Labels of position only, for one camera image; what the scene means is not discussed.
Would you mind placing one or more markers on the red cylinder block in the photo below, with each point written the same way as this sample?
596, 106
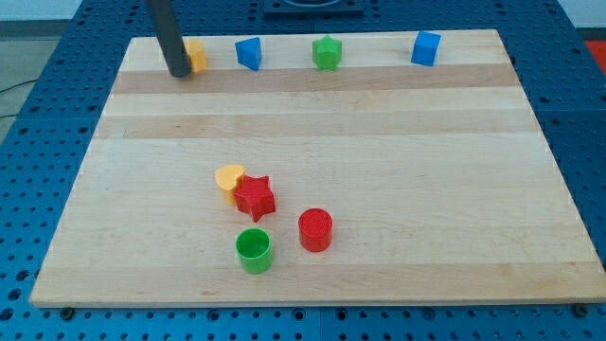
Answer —
315, 229

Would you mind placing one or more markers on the red star block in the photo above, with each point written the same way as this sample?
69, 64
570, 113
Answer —
255, 197

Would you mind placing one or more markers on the green star block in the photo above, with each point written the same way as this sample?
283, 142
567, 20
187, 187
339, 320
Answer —
327, 53

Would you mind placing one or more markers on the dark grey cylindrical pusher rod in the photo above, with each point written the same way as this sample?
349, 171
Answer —
169, 37

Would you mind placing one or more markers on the light wooden board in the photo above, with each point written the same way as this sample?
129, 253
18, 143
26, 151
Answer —
439, 181

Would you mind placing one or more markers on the yellow hexagon block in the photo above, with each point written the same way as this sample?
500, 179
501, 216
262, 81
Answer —
195, 50

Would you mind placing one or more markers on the blue triangle block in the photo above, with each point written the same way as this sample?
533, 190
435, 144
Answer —
249, 53

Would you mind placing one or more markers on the yellow heart block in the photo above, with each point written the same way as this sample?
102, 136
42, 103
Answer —
228, 179

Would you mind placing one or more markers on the blue cube block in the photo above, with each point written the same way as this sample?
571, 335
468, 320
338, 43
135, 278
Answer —
425, 48

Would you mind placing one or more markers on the green cylinder block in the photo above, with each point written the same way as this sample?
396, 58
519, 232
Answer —
255, 250

